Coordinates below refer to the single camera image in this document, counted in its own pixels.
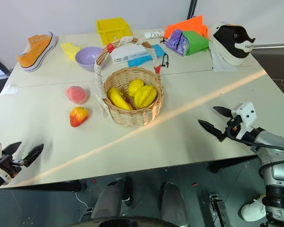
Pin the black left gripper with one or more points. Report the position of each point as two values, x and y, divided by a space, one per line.
8 164

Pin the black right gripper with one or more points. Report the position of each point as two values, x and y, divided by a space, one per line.
232 125

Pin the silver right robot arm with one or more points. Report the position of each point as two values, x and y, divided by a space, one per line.
274 144

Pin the white tape piece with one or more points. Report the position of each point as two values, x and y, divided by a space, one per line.
10 89

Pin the red orange toy strawberry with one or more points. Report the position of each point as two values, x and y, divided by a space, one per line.
78 116

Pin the black and white sneaker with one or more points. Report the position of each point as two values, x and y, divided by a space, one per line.
229 45

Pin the pink toy peach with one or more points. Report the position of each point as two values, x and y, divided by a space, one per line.
76 94

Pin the yellow toy starfruit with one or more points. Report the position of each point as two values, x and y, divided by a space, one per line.
144 96

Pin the small black hook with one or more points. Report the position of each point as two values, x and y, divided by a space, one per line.
165 60

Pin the green paper sheet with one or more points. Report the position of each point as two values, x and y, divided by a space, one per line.
197 42

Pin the black floor stand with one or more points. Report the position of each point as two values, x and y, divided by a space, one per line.
214 208

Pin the purple patterned bag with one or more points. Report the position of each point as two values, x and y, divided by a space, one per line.
176 42

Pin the yellow toy lemon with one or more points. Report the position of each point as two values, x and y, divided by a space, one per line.
135 86

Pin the white shoe on floor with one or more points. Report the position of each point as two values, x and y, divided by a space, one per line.
253 209

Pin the grey rounded robot leg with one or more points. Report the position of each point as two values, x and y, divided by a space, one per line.
109 201
174 205

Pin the small black clip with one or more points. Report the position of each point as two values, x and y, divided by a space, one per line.
163 40

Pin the orange canvas sneaker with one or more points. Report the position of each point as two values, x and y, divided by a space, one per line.
35 53

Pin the yellow toy banana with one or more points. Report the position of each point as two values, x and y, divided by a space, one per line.
118 99

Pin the white Dove bottle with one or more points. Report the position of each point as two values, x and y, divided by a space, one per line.
153 34

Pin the yellow sponge block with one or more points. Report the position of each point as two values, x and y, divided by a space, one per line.
69 50

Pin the purple plastic bowl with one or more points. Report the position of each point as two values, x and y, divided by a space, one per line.
87 60

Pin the white flat cardboard box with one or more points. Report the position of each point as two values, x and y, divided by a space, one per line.
127 55

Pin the dark rounded robot torso edge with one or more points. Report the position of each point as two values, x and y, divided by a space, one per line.
123 222

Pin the yellow plastic bin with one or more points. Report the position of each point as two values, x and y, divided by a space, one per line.
112 29

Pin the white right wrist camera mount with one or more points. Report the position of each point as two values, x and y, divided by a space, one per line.
247 113

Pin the black vertical post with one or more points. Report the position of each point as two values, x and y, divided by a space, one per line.
191 8

